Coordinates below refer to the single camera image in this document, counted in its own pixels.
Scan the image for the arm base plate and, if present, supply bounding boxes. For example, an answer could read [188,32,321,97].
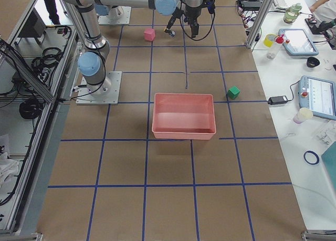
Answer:
[97,6,132,26]
[76,71,122,105]

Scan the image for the teach pendant lower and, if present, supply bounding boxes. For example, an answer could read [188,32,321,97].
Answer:
[298,76,335,120]

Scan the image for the pink cube centre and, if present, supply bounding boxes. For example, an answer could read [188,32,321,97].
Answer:
[143,28,155,41]

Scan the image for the aluminium frame post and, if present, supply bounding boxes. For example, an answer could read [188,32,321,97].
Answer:
[245,0,274,49]

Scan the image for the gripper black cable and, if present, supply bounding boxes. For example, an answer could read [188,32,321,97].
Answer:
[180,4,216,41]

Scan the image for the white paper cup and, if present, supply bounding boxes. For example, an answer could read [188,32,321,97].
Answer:
[293,108,313,124]

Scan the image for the black power adapter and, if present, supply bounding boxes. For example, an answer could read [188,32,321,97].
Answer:
[267,96,289,105]

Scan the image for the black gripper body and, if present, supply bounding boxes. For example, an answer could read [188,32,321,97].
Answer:
[183,11,201,26]

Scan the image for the blue tape ring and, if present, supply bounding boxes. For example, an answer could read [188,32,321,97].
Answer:
[303,151,320,165]

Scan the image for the yellow push button switch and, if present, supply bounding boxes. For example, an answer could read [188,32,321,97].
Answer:
[164,28,175,37]

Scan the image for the teach pendant upper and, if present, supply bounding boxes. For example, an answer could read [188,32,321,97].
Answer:
[278,28,319,57]

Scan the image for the green glass bottle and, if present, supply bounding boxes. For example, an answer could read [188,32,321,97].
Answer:
[283,3,302,24]

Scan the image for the black round cap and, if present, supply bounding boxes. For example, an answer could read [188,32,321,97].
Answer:
[306,57,320,68]

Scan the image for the teach pendant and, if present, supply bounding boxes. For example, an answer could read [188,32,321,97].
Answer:
[278,28,319,57]
[298,76,335,120]

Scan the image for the green cube near tray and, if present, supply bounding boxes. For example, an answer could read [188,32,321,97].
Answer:
[227,86,240,99]

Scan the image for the pink plastic tray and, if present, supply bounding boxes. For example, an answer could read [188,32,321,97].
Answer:
[152,93,216,140]

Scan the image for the yellow tape roll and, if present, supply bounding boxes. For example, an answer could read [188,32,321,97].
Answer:
[263,34,277,48]

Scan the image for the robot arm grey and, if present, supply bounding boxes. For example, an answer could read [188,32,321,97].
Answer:
[62,0,215,54]

